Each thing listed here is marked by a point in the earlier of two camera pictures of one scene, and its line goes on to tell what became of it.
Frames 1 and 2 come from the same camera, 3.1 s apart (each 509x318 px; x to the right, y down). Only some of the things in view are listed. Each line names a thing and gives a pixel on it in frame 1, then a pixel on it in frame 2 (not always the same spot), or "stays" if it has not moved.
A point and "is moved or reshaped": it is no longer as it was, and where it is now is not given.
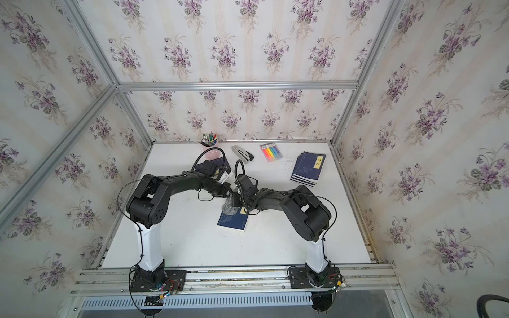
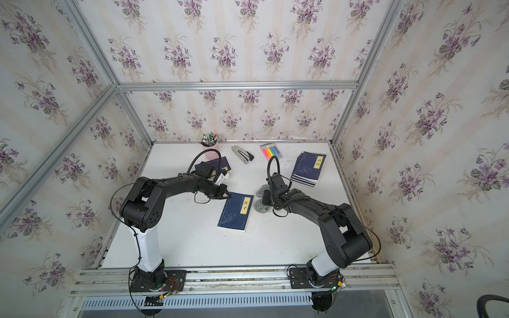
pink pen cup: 212,154 stays
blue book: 307,168 stays
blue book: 238,221 stays
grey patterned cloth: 228,207 is moved or reshaped
